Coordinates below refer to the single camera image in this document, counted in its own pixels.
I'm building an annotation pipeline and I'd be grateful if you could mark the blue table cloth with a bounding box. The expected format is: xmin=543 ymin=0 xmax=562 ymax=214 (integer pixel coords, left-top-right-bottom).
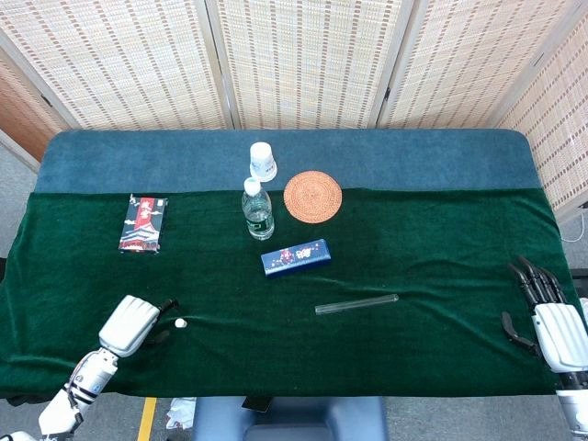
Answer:
xmin=34 ymin=129 xmax=541 ymax=195

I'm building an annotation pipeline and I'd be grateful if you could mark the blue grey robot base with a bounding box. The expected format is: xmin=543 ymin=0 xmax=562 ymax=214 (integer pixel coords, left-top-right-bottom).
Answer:
xmin=191 ymin=395 xmax=390 ymax=441

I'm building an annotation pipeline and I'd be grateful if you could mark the black red printed box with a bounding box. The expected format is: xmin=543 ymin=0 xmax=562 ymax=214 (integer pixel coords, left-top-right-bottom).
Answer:
xmin=118 ymin=193 xmax=169 ymax=255

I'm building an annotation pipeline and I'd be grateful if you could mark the clear glass tube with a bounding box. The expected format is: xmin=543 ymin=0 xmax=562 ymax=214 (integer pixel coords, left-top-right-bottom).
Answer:
xmin=314 ymin=293 xmax=400 ymax=316

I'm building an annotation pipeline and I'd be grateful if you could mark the green velvet cloth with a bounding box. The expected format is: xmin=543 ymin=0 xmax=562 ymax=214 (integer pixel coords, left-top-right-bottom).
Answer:
xmin=0 ymin=187 xmax=581 ymax=399

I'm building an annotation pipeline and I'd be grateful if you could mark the round woven rattan coaster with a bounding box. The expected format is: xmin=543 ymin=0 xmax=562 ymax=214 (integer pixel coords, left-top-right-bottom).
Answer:
xmin=283 ymin=170 xmax=344 ymax=225

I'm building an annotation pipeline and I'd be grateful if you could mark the blue rectangular printed box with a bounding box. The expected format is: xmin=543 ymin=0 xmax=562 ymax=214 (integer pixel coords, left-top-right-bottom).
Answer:
xmin=260 ymin=238 xmax=333 ymax=280

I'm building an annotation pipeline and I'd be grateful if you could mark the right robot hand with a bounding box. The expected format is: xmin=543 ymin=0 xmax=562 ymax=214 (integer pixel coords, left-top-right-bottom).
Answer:
xmin=500 ymin=255 xmax=588 ymax=373

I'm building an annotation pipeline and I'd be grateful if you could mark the clear plastic water bottle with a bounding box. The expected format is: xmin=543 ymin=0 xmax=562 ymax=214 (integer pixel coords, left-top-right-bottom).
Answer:
xmin=241 ymin=177 xmax=276 ymax=242

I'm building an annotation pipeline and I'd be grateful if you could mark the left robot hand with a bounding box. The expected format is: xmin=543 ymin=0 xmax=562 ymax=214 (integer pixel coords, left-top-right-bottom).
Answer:
xmin=97 ymin=295 xmax=180 ymax=358

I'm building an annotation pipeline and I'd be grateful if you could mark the white paper cup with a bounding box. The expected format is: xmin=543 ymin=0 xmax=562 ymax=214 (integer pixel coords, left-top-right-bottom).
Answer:
xmin=249 ymin=141 xmax=279 ymax=183

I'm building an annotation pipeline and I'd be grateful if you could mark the yellow floor tape strip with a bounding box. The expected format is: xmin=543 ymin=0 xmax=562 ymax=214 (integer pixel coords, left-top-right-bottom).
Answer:
xmin=137 ymin=397 xmax=158 ymax=441

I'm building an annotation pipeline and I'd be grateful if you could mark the crumpled white plastic bag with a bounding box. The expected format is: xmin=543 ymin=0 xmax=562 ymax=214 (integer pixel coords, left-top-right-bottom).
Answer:
xmin=164 ymin=397 xmax=198 ymax=431

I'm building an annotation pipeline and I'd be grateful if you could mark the flat black item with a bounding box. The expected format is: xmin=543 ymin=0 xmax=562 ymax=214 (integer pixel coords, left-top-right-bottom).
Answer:
xmin=242 ymin=395 xmax=273 ymax=413

